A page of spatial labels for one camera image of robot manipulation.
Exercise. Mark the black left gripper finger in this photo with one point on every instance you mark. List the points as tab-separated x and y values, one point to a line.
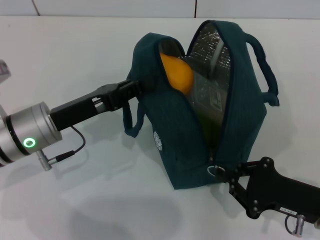
122	96

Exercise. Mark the dark teal insulated lunch bag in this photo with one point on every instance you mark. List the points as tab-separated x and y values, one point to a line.
237	125

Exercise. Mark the orange yellow pear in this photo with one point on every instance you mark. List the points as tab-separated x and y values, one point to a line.
178	75

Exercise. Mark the clear food container blue rim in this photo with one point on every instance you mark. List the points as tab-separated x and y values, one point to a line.
212	92

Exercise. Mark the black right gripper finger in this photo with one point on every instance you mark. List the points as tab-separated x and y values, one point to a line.
240	195
240	170

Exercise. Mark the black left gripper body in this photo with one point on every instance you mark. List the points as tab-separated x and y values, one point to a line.
77	111

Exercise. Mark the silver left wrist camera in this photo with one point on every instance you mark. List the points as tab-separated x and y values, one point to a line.
4	70

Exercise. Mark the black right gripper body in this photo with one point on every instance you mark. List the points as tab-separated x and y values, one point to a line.
280	192

